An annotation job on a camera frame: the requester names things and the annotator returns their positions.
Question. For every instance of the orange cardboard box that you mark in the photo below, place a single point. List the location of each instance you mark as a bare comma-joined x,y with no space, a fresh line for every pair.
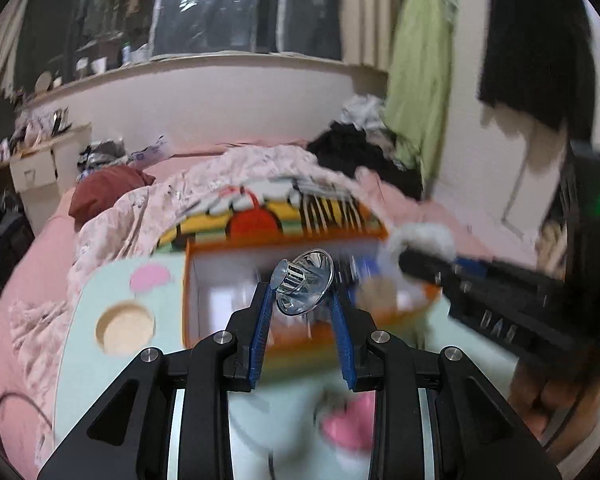
195,310

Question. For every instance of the striped grey clothes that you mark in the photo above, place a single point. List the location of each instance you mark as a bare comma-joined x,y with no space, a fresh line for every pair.
102,155

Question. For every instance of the black hanging garment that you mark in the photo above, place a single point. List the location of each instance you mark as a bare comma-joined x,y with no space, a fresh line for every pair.
530,50

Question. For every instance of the dark window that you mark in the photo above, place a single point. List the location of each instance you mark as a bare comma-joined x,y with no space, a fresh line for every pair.
240,5

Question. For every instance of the purple printed bag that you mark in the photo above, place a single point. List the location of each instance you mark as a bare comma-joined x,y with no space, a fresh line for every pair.
152,150

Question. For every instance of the pink plush item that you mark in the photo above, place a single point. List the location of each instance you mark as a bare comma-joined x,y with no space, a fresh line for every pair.
347,422

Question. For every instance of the person's right hand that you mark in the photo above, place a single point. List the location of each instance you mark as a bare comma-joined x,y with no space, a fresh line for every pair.
530,390

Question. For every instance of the white louvered closet doors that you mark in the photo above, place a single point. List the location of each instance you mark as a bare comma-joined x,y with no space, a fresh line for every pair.
480,175

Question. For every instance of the colourful cartoon printed blanket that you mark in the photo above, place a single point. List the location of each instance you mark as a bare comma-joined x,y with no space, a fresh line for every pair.
255,225

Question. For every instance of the light green garment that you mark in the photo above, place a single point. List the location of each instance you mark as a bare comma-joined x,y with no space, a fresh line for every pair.
420,75

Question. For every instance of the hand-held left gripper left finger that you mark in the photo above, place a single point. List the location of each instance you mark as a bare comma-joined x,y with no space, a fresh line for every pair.
260,340

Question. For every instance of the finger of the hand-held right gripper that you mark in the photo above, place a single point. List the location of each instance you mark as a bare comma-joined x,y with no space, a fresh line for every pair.
425,267
500,270

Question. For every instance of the fluffy fur pompom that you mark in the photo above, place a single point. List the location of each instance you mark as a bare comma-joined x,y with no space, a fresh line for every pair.
425,237

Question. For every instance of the pile of white clothes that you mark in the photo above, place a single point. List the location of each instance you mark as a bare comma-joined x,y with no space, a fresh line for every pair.
362,110

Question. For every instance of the pile of black clothes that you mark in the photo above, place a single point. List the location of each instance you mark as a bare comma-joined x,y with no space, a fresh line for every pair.
345,145

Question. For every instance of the mint green desktop table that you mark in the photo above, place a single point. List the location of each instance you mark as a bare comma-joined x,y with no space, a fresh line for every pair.
110,385

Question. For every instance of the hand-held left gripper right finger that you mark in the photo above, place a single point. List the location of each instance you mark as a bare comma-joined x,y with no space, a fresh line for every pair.
342,345

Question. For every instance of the white drawer cabinet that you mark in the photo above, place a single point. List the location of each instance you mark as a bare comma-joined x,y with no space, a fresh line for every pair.
35,170

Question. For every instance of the silver metal funnel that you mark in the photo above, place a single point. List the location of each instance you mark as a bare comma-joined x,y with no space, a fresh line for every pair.
305,280

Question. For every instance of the beige curtain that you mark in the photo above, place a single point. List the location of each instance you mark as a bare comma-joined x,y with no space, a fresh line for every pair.
365,10

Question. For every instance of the beige plush toy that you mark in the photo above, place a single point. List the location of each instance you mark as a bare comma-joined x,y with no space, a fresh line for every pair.
550,242

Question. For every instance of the maroon pillow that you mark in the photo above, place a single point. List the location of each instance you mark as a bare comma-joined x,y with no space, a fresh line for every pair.
105,190

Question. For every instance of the black bag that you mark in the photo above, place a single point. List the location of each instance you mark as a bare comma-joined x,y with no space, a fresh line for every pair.
5,240

